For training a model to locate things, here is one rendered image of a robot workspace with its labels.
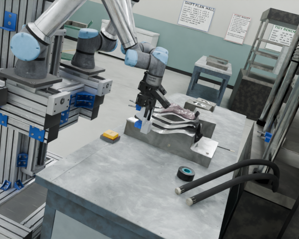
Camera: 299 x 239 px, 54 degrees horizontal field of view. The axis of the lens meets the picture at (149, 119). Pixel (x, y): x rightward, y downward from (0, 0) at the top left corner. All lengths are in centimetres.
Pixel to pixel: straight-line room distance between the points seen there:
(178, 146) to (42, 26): 86
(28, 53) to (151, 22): 778
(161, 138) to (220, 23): 731
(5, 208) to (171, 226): 115
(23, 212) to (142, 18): 772
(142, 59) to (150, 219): 69
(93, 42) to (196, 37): 700
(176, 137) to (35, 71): 77
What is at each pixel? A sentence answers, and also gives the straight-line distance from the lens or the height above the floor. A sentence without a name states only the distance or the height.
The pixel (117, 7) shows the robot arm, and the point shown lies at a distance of 144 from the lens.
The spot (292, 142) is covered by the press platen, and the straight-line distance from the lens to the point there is 168.
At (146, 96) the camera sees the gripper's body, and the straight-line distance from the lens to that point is 141.
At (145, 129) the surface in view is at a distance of 145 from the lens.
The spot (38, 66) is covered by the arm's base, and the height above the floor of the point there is 110.
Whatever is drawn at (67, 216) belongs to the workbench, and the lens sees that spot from 123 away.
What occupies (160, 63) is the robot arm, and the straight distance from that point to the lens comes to 136.
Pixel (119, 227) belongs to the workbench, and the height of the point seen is 73.
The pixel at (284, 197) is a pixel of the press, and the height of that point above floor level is 77.
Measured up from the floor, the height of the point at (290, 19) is 195.
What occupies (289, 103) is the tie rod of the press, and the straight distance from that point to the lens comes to 157.
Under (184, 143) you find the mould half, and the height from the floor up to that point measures 88.
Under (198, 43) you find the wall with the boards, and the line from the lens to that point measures 875.
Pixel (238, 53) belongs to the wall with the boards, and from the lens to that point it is 873.
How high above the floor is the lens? 147
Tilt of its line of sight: 20 degrees down
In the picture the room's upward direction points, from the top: 15 degrees clockwise
